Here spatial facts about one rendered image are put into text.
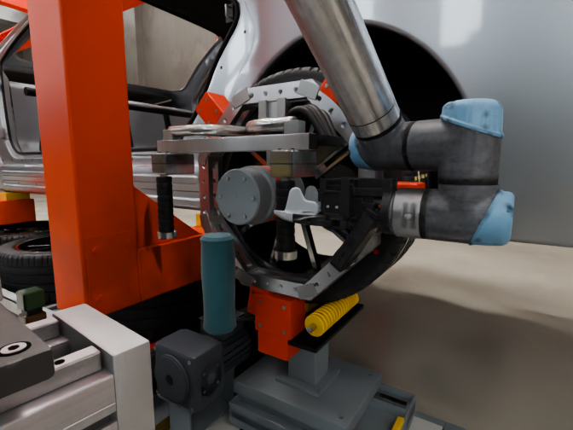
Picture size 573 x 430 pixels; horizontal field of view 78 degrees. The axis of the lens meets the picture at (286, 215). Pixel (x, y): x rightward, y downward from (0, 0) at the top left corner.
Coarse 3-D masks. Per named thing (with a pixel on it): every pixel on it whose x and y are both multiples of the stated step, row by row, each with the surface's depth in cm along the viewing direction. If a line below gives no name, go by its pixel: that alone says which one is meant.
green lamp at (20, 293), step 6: (30, 288) 76; (36, 288) 76; (18, 294) 74; (24, 294) 73; (30, 294) 73; (36, 294) 74; (42, 294) 75; (18, 300) 74; (24, 300) 73; (30, 300) 73; (36, 300) 74; (42, 300) 75; (18, 306) 74; (24, 306) 73; (30, 306) 73; (36, 306) 74; (42, 306) 75
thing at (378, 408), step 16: (384, 384) 122; (240, 400) 117; (384, 400) 113; (400, 400) 112; (240, 416) 111; (256, 416) 108; (272, 416) 110; (288, 416) 107; (368, 416) 110; (384, 416) 110; (400, 416) 105
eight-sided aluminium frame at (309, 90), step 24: (240, 96) 93; (264, 96) 89; (288, 96) 86; (312, 96) 82; (240, 120) 100; (336, 120) 80; (216, 168) 107; (360, 168) 78; (216, 192) 108; (216, 216) 107; (240, 264) 101; (264, 288) 97; (288, 288) 93; (312, 288) 88
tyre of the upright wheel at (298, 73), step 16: (272, 80) 97; (288, 80) 94; (320, 80) 90; (224, 160) 110; (384, 176) 84; (400, 176) 82; (416, 176) 85; (384, 240) 86; (400, 240) 84; (368, 256) 88; (384, 256) 86; (400, 256) 97; (352, 272) 91; (368, 272) 89; (384, 272) 93; (336, 288) 94; (352, 288) 92
